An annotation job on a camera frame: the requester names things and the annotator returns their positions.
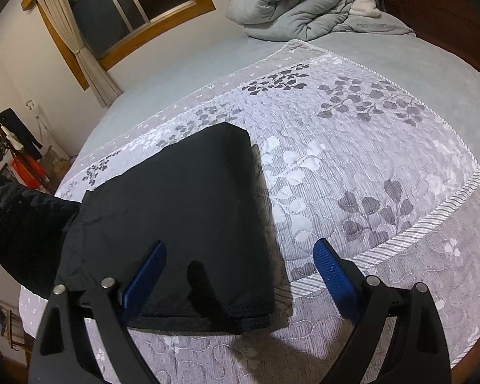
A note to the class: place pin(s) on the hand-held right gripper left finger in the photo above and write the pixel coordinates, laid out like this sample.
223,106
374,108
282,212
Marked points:
144,276

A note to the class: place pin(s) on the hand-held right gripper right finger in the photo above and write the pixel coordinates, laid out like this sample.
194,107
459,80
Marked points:
336,280

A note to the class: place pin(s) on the black quilted pants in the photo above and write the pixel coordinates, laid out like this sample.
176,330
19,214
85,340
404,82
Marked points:
184,192

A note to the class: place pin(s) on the floral quilted bedspread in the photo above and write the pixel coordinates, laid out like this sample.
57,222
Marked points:
344,148

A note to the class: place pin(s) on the wooden chair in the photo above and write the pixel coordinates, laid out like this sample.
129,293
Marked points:
18,328

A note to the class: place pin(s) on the red bag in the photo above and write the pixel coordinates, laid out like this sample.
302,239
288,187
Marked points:
28,172

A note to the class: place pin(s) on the black hanging garment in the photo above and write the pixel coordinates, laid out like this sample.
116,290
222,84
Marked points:
20,132

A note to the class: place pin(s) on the bed with grey sheet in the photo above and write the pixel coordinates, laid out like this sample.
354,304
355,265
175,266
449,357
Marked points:
404,60

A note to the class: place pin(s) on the beige curtain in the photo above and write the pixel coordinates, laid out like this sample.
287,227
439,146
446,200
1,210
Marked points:
72,36

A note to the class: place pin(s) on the wooden framed window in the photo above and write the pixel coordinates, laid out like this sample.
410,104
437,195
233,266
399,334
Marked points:
124,8

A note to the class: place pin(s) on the grey duvet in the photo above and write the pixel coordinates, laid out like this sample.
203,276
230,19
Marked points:
288,12

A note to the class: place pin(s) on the white fluffy cloth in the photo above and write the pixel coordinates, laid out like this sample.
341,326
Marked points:
364,8

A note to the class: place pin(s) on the wooden headboard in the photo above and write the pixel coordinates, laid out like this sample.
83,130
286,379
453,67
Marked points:
436,4

